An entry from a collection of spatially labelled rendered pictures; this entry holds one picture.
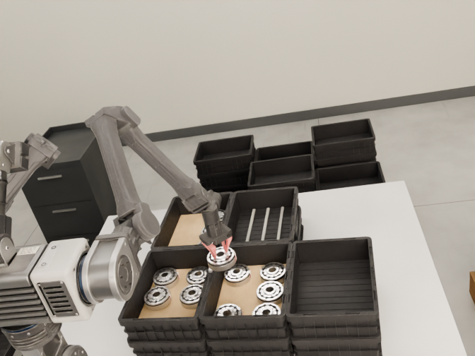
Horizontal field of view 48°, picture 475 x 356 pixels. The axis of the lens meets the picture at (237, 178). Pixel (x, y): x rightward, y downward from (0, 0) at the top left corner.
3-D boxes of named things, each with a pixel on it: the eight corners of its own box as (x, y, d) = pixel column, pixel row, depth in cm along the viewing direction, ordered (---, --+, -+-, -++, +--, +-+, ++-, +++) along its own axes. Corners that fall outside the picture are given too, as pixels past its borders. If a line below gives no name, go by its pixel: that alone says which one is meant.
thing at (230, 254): (232, 265, 185) (231, 263, 185) (204, 265, 187) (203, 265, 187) (236, 246, 194) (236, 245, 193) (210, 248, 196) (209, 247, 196)
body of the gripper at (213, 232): (198, 239, 186) (194, 222, 183) (222, 227, 191) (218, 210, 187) (208, 247, 181) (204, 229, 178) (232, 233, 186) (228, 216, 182)
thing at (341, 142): (374, 174, 381) (369, 117, 359) (379, 196, 355) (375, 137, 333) (318, 181, 388) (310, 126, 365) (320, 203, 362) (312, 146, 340)
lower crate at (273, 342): (294, 364, 183) (289, 340, 178) (211, 364, 190) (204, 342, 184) (300, 285, 217) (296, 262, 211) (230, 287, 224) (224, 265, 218)
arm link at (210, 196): (182, 204, 178) (201, 192, 175) (187, 186, 188) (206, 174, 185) (203, 228, 183) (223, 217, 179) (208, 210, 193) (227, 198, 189)
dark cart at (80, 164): (123, 275, 361) (78, 161, 316) (63, 280, 369) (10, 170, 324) (144, 221, 414) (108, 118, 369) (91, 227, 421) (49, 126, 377)
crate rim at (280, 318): (285, 322, 173) (284, 317, 172) (198, 324, 180) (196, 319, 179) (292, 245, 207) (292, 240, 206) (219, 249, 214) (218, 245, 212)
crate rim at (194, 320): (198, 324, 180) (196, 319, 179) (118, 326, 187) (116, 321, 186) (219, 249, 214) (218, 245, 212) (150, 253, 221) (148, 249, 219)
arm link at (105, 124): (75, 112, 154) (100, 94, 151) (108, 123, 166) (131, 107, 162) (116, 251, 138) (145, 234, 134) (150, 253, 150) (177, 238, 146)
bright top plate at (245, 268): (245, 282, 201) (245, 281, 201) (220, 281, 205) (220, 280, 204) (252, 265, 209) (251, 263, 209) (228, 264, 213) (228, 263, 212)
